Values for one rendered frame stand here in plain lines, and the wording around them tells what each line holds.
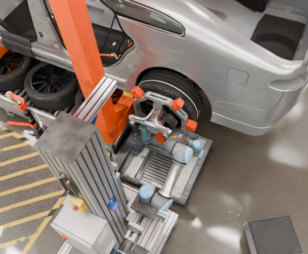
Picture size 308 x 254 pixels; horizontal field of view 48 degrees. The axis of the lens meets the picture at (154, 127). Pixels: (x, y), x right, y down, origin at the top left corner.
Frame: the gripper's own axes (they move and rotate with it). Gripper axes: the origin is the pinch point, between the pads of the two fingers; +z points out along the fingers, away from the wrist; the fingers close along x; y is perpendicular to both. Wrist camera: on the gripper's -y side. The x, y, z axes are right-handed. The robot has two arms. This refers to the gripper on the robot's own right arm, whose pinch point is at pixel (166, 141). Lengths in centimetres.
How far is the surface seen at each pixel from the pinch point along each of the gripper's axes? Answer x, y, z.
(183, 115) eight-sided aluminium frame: -23.7, 14.9, -6.8
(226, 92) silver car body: -42, 41, -38
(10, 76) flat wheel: -24, -33, 219
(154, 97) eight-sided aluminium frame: -21.9, 29.0, 20.2
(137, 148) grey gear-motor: -5, -48, 38
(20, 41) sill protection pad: -45, 13, 198
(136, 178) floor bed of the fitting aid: 15, -76, 32
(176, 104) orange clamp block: -20.4, 32.1, -1.9
